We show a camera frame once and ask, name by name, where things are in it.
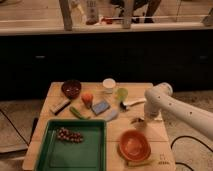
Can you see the yellowish translucent gripper body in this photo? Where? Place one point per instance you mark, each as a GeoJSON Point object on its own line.
{"type": "Point", "coordinates": [142, 126]}

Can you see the silver metal fork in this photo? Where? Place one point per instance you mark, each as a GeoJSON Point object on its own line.
{"type": "Point", "coordinates": [137, 120]}

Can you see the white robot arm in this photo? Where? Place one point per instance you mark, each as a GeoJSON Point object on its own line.
{"type": "Point", "coordinates": [159, 97]}

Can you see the green plastic tray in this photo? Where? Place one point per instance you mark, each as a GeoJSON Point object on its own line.
{"type": "Point", "coordinates": [62, 155]}

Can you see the orange plastic bowl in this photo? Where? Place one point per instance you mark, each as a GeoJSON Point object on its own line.
{"type": "Point", "coordinates": [134, 146]}

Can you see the green translucent cup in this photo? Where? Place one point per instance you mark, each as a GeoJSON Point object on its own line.
{"type": "Point", "coordinates": [122, 94]}

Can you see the yellow banana toy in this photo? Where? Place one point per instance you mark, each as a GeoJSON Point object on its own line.
{"type": "Point", "coordinates": [140, 163]}

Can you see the blue sponge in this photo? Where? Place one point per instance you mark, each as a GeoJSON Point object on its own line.
{"type": "Point", "coordinates": [100, 107]}

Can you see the white cup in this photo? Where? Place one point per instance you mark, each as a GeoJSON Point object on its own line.
{"type": "Point", "coordinates": [109, 84]}

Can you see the orange carrot toy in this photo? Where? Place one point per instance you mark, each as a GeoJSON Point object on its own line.
{"type": "Point", "coordinates": [87, 99]}

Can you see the green pepper toy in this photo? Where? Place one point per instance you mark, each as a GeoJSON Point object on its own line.
{"type": "Point", "coordinates": [76, 113]}

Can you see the dark red bowl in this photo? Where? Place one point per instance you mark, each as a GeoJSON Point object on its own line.
{"type": "Point", "coordinates": [71, 88]}

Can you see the red grape bunch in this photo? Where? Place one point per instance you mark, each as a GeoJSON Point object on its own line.
{"type": "Point", "coordinates": [70, 136]}

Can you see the wooden post right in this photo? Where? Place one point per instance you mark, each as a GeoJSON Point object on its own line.
{"type": "Point", "coordinates": [127, 16]}

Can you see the wooden post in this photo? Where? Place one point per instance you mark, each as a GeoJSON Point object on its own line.
{"type": "Point", "coordinates": [66, 15]}
{"type": "Point", "coordinates": [127, 16]}

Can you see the wooden post left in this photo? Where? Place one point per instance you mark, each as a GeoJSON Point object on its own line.
{"type": "Point", "coordinates": [66, 15]}

